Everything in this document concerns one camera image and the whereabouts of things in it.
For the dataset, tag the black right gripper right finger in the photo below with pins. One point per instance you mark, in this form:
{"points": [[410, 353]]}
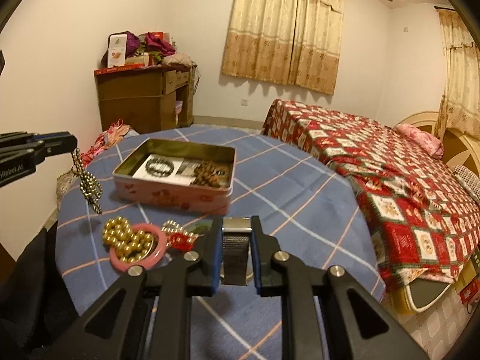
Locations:
{"points": [[281, 274]]}

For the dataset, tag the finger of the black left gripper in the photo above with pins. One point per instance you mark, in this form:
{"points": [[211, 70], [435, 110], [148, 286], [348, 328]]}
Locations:
{"points": [[18, 138], [50, 144]]}

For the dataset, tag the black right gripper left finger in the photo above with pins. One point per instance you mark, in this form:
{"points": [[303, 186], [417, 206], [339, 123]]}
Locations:
{"points": [[184, 278]]}

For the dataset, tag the red tassel knot ornament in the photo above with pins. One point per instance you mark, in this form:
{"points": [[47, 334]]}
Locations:
{"points": [[181, 242]]}

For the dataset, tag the silver mesh watch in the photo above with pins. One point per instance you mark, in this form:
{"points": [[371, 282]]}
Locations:
{"points": [[236, 268]]}

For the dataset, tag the pink jade bangle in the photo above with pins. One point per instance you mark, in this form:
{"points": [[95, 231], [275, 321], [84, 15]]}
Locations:
{"points": [[145, 247]]}

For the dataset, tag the pile of colourful clothes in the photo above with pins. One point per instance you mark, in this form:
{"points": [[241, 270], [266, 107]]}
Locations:
{"points": [[107, 139]]}

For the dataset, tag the blue plaid tablecloth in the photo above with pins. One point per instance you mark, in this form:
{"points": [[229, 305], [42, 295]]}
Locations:
{"points": [[310, 210]]}

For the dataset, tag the pink rectangular tin box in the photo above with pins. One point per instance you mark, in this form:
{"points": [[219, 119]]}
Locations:
{"points": [[210, 192]]}

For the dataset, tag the flat red box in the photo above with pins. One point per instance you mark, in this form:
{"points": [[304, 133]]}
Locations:
{"points": [[125, 68]]}

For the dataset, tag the brown wooden desk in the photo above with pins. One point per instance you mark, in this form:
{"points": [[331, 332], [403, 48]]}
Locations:
{"points": [[151, 99]]}

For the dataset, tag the printed paper tin liner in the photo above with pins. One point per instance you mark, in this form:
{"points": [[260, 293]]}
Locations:
{"points": [[169, 170]]}

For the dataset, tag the white product box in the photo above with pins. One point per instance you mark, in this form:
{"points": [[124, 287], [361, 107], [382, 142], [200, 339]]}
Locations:
{"points": [[116, 51]]}

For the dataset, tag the purple cloth bundle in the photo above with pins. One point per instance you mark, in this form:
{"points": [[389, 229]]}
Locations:
{"points": [[132, 44]]}

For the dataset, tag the magenta cloth on desk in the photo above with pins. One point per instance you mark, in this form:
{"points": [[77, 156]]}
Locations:
{"points": [[155, 43]]}

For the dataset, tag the red patchwork bed quilt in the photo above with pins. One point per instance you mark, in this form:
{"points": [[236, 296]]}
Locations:
{"points": [[422, 221]]}

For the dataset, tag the pink pillow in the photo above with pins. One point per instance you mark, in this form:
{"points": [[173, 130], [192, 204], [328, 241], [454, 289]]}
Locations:
{"points": [[428, 142]]}

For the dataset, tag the striped pillow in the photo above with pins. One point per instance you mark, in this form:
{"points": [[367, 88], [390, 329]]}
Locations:
{"points": [[467, 178]]}

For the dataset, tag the cream wooden headboard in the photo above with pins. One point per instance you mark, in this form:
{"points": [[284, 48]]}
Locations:
{"points": [[459, 149]]}

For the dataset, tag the beige curtain at right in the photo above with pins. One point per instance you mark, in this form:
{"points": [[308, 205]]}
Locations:
{"points": [[459, 106]]}

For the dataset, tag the beige patterned window curtain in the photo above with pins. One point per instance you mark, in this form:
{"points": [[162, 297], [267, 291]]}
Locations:
{"points": [[285, 42]]}

